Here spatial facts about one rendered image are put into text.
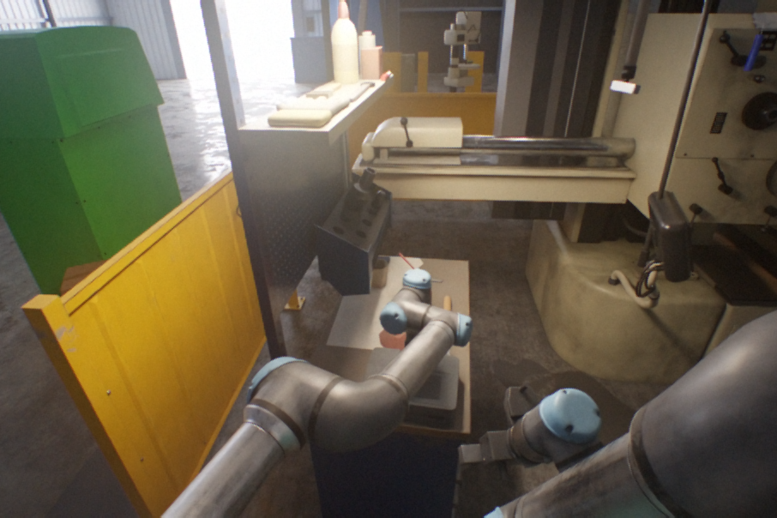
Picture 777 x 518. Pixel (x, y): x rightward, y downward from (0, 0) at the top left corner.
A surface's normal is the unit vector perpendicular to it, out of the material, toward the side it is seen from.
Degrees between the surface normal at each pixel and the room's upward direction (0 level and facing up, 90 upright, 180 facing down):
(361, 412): 43
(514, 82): 90
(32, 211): 90
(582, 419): 25
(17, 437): 0
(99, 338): 90
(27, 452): 0
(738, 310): 90
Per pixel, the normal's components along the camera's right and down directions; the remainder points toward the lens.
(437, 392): -0.01, -0.87
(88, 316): 1.00, 0.04
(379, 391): 0.34, -0.81
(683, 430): -0.93, -0.30
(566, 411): 0.16, -0.60
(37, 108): -0.12, 0.33
